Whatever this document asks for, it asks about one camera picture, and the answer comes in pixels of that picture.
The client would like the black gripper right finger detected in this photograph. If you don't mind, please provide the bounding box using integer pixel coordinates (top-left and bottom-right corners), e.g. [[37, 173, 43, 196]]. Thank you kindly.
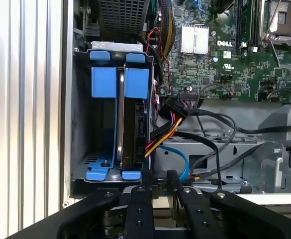
[[166, 169, 291, 239]]

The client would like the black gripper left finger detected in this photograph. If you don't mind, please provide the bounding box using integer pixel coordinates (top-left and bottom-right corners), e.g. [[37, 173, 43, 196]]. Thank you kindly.
[[4, 169, 156, 239]]

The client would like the yellow red power wire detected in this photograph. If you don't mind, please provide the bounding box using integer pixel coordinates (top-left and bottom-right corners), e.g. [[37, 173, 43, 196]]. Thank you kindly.
[[135, 98, 189, 164]]

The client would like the dark metal disk bay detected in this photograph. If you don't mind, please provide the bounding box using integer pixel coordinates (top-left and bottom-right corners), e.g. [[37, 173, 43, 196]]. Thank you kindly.
[[70, 41, 156, 184]]

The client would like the empty blue disk carrier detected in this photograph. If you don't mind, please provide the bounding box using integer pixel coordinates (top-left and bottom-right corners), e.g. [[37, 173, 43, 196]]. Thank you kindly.
[[85, 51, 118, 182]]

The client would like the open grey PC case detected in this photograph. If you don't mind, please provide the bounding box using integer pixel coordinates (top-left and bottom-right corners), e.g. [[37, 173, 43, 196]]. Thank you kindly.
[[60, 0, 291, 212]]

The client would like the green Dell motherboard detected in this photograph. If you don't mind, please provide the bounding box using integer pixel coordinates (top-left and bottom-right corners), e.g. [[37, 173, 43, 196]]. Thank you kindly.
[[157, 0, 291, 103]]

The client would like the silver chipset heatsink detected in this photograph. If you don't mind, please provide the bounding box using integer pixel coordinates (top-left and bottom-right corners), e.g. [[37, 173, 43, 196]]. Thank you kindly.
[[181, 24, 210, 54]]

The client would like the black RAM slot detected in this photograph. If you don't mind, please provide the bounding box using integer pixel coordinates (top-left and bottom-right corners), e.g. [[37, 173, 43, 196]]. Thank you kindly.
[[250, 0, 256, 50], [255, 0, 261, 48]]

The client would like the silver power supply unit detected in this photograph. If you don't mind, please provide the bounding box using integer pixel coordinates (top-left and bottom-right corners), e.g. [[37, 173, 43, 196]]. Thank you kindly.
[[95, 0, 151, 42]]

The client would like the thin metal locking lever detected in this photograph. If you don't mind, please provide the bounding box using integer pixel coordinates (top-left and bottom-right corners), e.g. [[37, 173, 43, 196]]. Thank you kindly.
[[267, 0, 283, 36]]

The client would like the CPU socket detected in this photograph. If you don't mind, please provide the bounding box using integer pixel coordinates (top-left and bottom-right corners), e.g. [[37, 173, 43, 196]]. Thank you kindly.
[[259, 0, 291, 37]]

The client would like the thin black cable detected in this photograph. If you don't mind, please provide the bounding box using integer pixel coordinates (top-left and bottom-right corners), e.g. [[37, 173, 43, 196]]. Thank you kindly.
[[176, 131, 223, 194]]

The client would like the light blue SATA wire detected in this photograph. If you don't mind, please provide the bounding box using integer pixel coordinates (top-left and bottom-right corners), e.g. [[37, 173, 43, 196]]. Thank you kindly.
[[159, 145, 199, 184]]

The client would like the black yellow wire bundle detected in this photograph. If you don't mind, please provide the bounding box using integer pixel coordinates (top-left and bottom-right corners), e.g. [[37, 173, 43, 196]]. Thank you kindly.
[[159, 0, 178, 56]]

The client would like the metal socket cover frame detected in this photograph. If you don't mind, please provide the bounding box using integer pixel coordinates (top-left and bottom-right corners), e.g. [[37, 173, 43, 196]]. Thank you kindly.
[[267, 34, 291, 73]]

